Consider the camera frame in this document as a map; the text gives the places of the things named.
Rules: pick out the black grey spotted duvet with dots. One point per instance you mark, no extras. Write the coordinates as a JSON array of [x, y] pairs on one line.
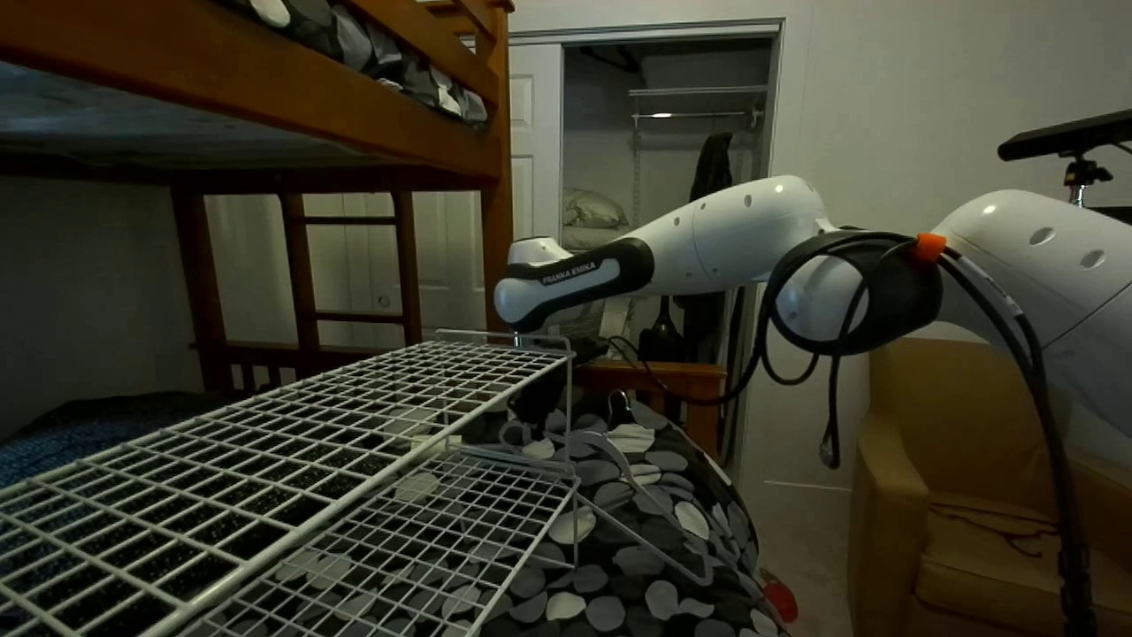
[[649, 567]]

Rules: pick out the black dustpan brush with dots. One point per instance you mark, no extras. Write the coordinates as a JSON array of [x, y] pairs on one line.
[[658, 342]]

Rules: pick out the small red object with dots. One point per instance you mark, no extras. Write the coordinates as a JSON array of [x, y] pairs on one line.
[[780, 599]]

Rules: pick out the dark speckled bed sheet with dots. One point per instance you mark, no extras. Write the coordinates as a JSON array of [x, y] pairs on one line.
[[84, 428]]

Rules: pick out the white closet shelf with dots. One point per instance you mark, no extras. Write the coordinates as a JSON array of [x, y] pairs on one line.
[[693, 98]]

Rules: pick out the spotted bunk bedding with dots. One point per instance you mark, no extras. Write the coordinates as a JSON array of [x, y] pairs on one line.
[[355, 40]]

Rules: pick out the white closet door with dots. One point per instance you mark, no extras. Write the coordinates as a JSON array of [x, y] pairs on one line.
[[534, 141]]

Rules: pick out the yellow armchair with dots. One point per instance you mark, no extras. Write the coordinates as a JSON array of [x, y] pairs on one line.
[[943, 567]]

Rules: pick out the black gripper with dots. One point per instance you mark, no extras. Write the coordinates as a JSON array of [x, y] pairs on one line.
[[534, 401]]

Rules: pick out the dark hanging jacket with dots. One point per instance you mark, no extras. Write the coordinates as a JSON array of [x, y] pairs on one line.
[[712, 160]]

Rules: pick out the wooden bunk bed frame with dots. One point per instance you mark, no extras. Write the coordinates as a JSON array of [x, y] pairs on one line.
[[235, 82]]

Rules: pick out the grey wicker laundry basket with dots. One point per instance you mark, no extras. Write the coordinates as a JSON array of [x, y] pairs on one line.
[[588, 324]]

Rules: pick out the white folded pillows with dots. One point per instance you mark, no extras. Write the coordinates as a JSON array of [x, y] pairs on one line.
[[596, 212]]

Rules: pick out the white plastic hanger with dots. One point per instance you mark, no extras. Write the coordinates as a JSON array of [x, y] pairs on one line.
[[683, 548]]

